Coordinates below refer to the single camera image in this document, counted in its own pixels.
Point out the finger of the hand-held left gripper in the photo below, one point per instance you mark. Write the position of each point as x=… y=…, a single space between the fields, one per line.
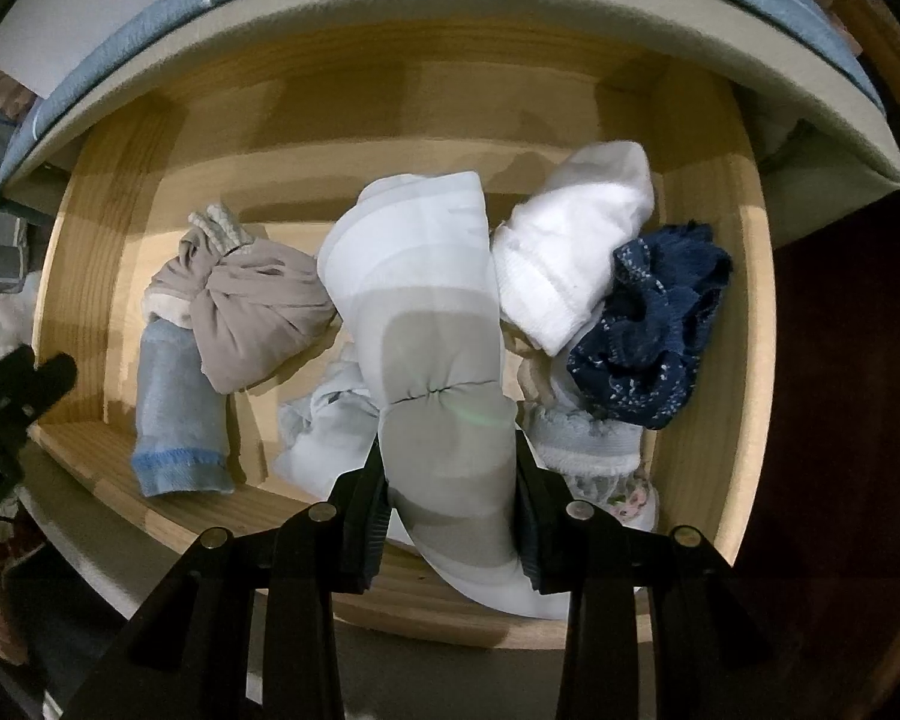
x=30 y=386

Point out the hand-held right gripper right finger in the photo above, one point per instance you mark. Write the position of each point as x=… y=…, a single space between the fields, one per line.
x=532 y=540

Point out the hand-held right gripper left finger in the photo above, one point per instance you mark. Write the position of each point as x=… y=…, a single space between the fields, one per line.
x=367 y=525

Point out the white grey underwear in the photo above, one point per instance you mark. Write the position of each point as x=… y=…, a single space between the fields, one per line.
x=435 y=360

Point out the navy lace underwear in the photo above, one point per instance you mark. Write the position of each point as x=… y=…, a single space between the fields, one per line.
x=645 y=360

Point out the wooden drawer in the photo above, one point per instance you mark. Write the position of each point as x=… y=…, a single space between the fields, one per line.
x=420 y=112

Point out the white crumpled underwear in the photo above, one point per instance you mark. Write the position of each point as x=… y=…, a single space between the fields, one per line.
x=322 y=435

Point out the white floral lace underwear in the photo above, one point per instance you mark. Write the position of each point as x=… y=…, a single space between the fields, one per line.
x=585 y=439

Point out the light blue underwear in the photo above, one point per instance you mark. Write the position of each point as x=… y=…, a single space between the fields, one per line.
x=176 y=405

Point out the grey knotted underwear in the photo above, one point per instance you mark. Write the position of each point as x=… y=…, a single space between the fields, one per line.
x=255 y=315

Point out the white cardboard box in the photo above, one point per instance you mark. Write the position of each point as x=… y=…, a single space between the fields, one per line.
x=82 y=22

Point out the wooden furniture frame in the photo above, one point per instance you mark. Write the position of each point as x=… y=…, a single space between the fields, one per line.
x=881 y=45

